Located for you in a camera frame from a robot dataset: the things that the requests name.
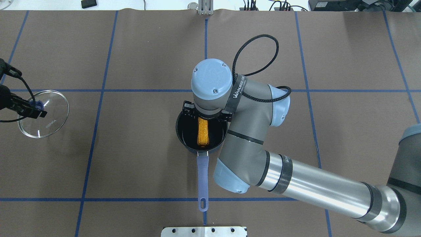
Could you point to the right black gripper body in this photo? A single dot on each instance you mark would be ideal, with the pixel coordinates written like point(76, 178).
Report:
point(187, 108)

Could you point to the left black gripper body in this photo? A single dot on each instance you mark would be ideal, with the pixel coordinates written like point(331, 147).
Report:
point(7, 100)

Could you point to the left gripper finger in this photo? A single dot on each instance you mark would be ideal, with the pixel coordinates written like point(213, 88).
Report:
point(28, 108)

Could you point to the glass pot lid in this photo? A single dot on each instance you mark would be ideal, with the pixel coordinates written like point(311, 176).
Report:
point(54, 112)

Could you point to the yellow corn cob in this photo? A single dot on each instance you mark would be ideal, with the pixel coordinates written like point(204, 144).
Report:
point(203, 138)

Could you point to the dark blue saucepan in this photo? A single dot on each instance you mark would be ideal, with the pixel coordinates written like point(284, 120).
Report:
point(187, 131)

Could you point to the small black square pad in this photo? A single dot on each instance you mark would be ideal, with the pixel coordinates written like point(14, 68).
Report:
point(88, 3)

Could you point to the aluminium frame post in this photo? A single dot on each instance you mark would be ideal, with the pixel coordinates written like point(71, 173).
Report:
point(205, 7)

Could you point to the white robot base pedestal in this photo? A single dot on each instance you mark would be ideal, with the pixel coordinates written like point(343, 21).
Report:
point(205, 231)

